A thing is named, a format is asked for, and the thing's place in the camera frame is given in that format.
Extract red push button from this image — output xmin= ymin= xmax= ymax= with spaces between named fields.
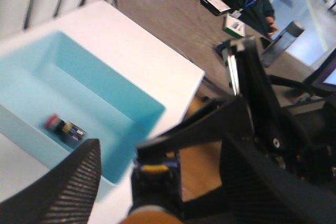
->
xmin=44 ymin=114 xmax=87 ymax=148

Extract white green box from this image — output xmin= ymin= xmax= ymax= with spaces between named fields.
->
xmin=223 ymin=15 xmax=245 ymax=38

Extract laptop computer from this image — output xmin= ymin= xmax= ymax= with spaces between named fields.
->
xmin=303 ymin=49 xmax=335 ymax=93

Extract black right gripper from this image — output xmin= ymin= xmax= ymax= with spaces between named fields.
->
xmin=247 ymin=96 xmax=335 ymax=190

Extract yellow push button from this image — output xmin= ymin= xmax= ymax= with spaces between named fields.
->
xmin=120 ymin=151 xmax=184 ymax=223

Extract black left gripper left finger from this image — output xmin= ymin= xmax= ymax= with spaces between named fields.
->
xmin=1 ymin=138 xmax=101 ymax=223

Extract light blue plastic box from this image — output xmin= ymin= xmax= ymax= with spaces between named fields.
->
xmin=1 ymin=31 xmax=165 ymax=201

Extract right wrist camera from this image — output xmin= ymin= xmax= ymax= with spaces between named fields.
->
xmin=215 ymin=35 xmax=266 ymax=101

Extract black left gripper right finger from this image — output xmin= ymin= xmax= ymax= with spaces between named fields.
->
xmin=185 ymin=134 xmax=335 ymax=223

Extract grey cloth covered table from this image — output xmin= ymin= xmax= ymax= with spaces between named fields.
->
xmin=111 ymin=0 xmax=326 ymax=109

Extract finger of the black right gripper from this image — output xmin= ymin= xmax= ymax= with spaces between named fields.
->
xmin=136 ymin=96 xmax=252 ymax=156

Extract black flat box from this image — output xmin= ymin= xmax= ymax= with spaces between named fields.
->
xmin=200 ymin=0 xmax=231 ymax=16

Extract grey water bottle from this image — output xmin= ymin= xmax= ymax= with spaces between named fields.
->
xmin=260 ymin=20 xmax=305 ymax=68

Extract seated person dark jacket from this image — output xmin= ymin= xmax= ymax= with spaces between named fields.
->
xmin=223 ymin=0 xmax=278 ymax=38

